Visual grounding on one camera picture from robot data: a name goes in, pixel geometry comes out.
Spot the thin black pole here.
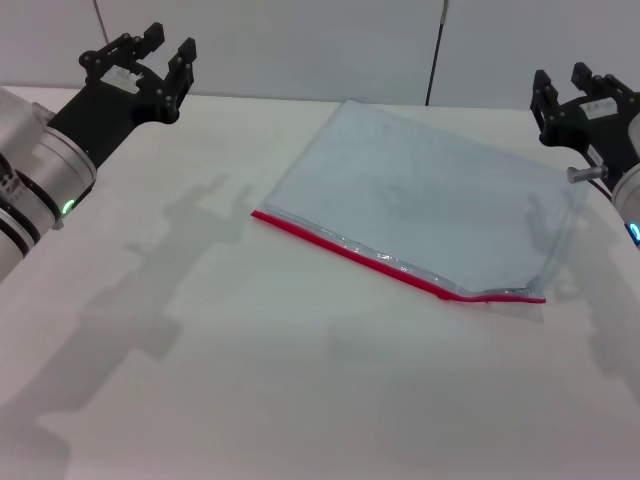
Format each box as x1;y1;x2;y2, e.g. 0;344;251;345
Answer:
424;0;450;107

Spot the clear document bag red zip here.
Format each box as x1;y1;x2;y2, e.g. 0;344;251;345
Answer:
249;98;587;324

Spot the thin dark red cable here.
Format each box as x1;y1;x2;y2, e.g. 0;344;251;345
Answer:
589;177;615;203

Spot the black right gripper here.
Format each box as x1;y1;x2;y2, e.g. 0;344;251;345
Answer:
529;61;640;180

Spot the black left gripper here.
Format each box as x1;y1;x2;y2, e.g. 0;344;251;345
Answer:
47;22;200;170

